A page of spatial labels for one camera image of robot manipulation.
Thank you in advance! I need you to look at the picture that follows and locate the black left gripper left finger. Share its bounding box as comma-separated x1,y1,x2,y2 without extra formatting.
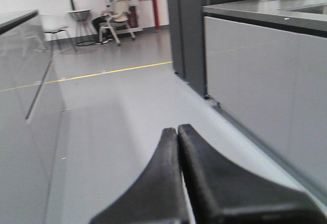
90,128,190,223

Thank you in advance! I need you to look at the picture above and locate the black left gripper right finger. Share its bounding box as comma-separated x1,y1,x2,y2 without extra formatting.
178,124,323,223

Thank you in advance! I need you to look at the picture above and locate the grey kitchen island counter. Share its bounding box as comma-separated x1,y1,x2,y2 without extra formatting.
203,0,326,201

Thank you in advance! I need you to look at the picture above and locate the glossy grey cabinet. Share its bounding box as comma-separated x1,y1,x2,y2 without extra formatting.
1,10,64,223

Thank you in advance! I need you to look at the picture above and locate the white round side table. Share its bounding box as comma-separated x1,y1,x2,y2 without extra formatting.
67,9,96,47

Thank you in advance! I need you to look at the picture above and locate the beige rolling chair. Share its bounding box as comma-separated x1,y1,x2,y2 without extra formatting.
99,0,135,46

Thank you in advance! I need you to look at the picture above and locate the seated person in grey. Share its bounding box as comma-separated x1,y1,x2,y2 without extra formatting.
92,0,135,44

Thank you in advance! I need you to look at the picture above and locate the dark grey tall cabinet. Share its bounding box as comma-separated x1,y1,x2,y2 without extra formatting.
168,0,241,98

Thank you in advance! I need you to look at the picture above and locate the white shell chair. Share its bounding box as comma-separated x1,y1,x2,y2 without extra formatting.
39,14,78,52

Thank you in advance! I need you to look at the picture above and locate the black bottle on table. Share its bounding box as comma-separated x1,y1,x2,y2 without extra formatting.
69,0,75,11

